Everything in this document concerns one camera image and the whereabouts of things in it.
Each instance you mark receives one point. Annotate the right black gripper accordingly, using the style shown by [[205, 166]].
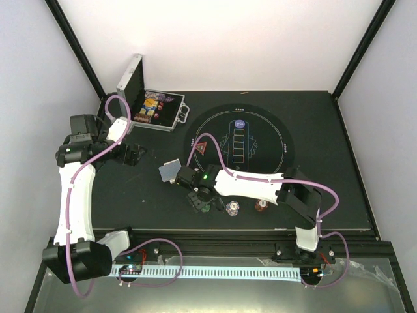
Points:
[[197, 203]]

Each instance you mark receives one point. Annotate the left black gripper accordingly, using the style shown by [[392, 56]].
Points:
[[133, 158]]

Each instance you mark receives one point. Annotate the green poker chip stack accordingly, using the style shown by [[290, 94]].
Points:
[[206, 208]]

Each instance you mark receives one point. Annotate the red triangular all-in marker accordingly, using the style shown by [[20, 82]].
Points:
[[201, 148]]

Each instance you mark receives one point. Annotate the blue white chip stack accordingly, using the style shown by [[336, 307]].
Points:
[[232, 208]]

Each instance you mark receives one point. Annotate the purple small blind button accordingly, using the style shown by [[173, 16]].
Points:
[[239, 123]]

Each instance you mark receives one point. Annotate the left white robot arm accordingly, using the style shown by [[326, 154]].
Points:
[[78, 164]]

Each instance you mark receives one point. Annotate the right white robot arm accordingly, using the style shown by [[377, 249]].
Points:
[[288, 190]]

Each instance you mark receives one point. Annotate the blue backed card deck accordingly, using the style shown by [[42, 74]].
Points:
[[169, 170]]

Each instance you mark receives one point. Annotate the orange black chip roll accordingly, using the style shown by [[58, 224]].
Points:
[[143, 118]]

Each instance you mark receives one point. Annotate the open aluminium poker case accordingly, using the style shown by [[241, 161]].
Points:
[[150, 108]]

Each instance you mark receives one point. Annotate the yellow big blind button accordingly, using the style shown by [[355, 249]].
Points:
[[150, 102]]

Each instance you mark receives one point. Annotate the brown poker chip stack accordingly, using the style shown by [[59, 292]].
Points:
[[261, 205]]

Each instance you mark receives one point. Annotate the purple chip roll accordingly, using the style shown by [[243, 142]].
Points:
[[155, 95]]

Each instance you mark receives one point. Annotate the round black poker mat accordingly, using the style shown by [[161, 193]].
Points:
[[264, 145]]

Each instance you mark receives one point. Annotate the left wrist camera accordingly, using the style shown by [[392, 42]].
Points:
[[83, 128]]

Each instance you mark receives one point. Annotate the white slotted cable duct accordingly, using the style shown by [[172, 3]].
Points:
[[207, 272]]

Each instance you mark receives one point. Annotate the black aluminium rail base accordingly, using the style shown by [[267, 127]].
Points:
[[279, 248]]

